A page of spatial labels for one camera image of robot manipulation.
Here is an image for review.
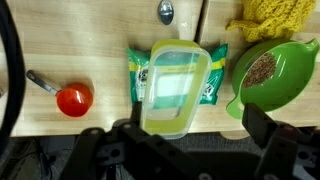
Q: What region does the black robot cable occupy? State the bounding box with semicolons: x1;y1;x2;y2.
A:
0;0;27;155

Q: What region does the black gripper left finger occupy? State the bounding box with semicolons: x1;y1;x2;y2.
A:
129;101;144;126

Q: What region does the green wipes packet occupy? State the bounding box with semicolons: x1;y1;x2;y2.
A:
126;43;229;106

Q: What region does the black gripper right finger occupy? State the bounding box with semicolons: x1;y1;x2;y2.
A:
241;103;278;150

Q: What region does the yellow knitted cloth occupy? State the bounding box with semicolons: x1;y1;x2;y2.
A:
226;0;317;43

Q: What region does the round wooden stool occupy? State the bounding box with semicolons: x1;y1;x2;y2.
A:
219;130;250;141

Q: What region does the green plastic bowl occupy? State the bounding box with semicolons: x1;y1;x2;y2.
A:
226;38;320;120

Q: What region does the brown grain food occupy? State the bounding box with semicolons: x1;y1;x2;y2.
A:
242;52;278;89

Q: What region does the metal spoon with purple handle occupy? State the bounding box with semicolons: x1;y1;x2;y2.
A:
157;0;175;26

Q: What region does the clear container with yellow lid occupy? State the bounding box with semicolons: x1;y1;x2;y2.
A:
139;39;213;140

